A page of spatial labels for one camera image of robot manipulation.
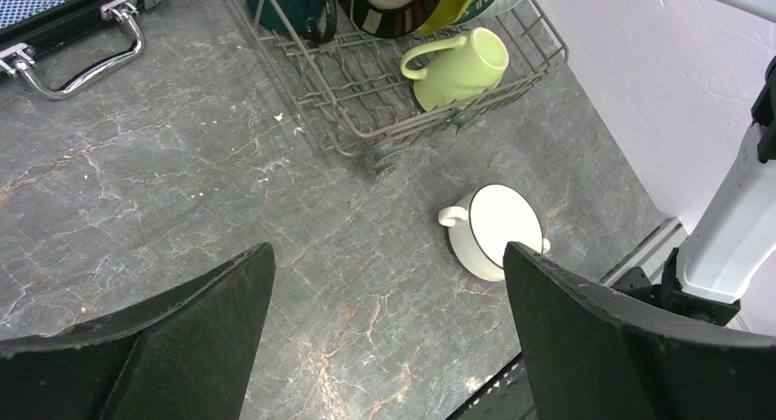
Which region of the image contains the black poker chip case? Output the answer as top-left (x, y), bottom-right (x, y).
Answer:
top-left (1, 0), bottom-right (167, 101)

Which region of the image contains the dark green mug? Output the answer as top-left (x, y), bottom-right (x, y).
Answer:
top-left (258, 0), bottom-right (338, 45)

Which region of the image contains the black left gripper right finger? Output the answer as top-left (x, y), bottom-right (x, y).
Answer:
top-left (503, 242), bottom-right (775, 419)

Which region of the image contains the green scalloped plate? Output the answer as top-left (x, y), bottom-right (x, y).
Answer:
top-left (415, 0), bottom-right (472, 37)

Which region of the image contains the white two-handled soup cup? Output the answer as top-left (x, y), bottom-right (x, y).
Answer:
top-left (437, 183), bottom-right (551, 282)

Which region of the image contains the light green mug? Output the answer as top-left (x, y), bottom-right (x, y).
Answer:
top-left (399, 27), bottom-right (510, 112)

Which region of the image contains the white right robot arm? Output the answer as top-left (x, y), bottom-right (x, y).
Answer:
top-left (612, 62), bottom-right (775, 326)

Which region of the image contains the grey wire dish rack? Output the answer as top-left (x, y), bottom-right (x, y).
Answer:
top-left (229, 0), bottom-right (568, 177)

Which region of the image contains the dark striped plate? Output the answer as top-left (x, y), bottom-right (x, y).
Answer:
top-left (338, 0), bottom-right (442, 39)

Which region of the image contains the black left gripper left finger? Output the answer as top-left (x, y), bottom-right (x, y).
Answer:
top-left (1, 243), bottom-right (276, 419)

